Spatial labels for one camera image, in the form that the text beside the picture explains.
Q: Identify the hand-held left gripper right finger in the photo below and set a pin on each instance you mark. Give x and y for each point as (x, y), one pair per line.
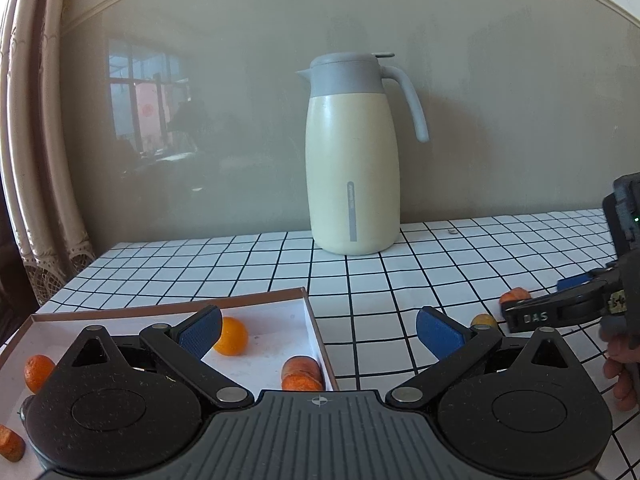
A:
(440, 335)

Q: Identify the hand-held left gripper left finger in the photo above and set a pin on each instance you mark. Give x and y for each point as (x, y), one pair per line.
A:
(202, 332)

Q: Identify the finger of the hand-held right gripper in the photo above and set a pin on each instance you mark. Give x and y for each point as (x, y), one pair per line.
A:
(550, 314)
(575, 281)

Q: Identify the round orange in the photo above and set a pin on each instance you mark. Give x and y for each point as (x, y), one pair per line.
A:
(232, 336)

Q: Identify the small carrot piece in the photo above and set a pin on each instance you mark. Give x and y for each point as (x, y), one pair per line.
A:
(513, 294)

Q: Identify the small yellow-brown round fruit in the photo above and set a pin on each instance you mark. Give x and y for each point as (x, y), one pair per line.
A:
(484, 320)

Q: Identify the white shallow cardboard box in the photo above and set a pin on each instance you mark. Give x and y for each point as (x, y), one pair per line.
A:
(270, 325)

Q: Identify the large carrot piece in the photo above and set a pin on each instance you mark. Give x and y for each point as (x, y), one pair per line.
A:
(301, 375)

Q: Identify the small tangerine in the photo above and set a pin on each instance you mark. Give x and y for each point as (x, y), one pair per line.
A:
(39, 371)

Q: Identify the dark round fruit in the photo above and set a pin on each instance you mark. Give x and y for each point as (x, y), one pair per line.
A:
(24, 404)

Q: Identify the person's right hand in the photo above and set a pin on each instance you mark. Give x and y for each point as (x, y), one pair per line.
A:
(617, 370)

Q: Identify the checked white tablecloth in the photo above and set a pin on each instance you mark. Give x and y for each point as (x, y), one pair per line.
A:
(400, 270)

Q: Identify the cream thermos jug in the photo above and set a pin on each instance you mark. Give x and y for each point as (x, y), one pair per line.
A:
(352, 175)

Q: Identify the beige curtain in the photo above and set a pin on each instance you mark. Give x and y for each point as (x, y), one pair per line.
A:
(35, 160)

